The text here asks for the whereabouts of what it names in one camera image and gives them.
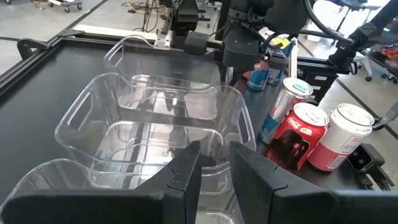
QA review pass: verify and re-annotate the grey caster leg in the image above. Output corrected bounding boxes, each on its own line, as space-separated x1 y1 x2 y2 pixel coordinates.
372 101 398 131

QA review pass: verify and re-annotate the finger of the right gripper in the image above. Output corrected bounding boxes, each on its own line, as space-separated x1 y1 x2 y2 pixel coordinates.
222 27 266 67
267 46 290 72

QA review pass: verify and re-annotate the small black table camera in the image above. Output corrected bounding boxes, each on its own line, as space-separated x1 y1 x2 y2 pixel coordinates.
346 143 386 172

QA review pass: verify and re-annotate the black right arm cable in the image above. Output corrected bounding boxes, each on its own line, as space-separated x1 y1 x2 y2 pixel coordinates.
303 0 357 44

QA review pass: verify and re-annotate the orange floor cable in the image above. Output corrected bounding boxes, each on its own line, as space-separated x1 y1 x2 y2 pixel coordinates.
121 1 171 16

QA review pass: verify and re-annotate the black box with labels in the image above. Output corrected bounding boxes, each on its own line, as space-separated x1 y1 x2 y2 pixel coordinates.
297 60 341 104

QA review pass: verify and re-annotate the metal caster cart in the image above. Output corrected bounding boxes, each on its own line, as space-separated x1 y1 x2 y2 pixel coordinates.
30 0 84 13

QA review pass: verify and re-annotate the black wheeled cart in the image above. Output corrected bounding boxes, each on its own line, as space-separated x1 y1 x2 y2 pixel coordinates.
357 43 398 83

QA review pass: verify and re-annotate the silver aluminium frame post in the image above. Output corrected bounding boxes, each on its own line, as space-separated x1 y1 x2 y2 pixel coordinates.
290 37 299 78

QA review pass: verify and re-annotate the yellow gripper tag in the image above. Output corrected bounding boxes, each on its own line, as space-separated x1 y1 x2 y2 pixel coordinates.
272 37 292 50

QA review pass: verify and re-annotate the black aluminium table frame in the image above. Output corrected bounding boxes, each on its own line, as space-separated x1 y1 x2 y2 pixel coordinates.
0 27 354 97

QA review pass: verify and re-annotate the clear plastic bin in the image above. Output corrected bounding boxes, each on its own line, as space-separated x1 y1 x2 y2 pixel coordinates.
0 157 246 224
103 34 237 122
54 72 257 194

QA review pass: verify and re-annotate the white red Spindrift can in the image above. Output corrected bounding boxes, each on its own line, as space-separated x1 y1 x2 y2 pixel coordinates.
306 103 376 172

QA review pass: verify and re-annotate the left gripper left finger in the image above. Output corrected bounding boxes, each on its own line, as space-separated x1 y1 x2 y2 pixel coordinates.
0 140 203 224

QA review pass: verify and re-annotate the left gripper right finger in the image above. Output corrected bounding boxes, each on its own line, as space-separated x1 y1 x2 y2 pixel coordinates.
229 141 398 224

